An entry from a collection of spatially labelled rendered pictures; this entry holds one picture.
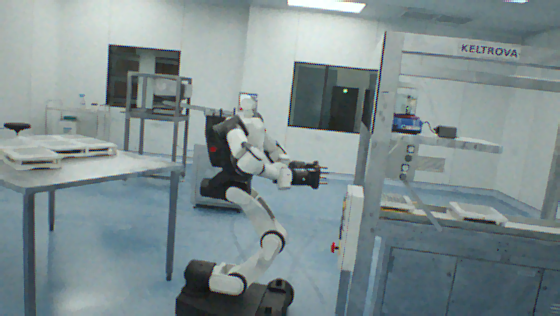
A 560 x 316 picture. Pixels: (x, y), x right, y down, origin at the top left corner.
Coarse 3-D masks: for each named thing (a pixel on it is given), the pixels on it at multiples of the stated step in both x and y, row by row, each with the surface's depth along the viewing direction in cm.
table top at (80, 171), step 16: (0, 160) 231; (64, 160) 251; (80, 160) 256; (96, 160) 262; (112, 160) 267; (128, 160) 273; (144, 160) 279; (160, 160) 285; (0, 176) 198; (16, 176) 201; (32, 176) 205; (48, 176) 209; (64, 176) 212; (80, 176) 216; (96, 176) 220; (112, 176) 228; (128, 176) 238; (32, 192) 187
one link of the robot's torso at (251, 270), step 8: (264, 240) 228; (272, 240) 226; (280, 240) 226; (264, 248) 227; (272, 248) 227; (280, 248) 227; (256, 256) 234; (264, 256) 228; (272, 256) 227; (240, 264) 245; (248, 264) 235; (256, 264) 234; (264, 264) 231; (232, 272) 237; (240, 272) 237; (248, 272) 236; (256, 272) 235; (264, 272) 234; (248, 280) 237
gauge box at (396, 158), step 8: (392, 144) 201; (400, 144) 201; (408, 144) 200; (416, 144) 199; (392, 152) 202; (400, 152) 201; (408, 152) 201; (416, 152) 200; (392, 160) 202; (400, 160) 202; (416, 160) 200; (392, 168) 203; (400, 168) 202; (392, 176) 203; (408, 176) 202
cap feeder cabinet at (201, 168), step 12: (204, 144) 458; (204, 156) 459; (192, 168) 461; (204, 168) 460; (216, 168) 460; (192, 180) 463; (192, 192) 465; (204, 204) 468; (216, 204) 468; (228, 204) 466
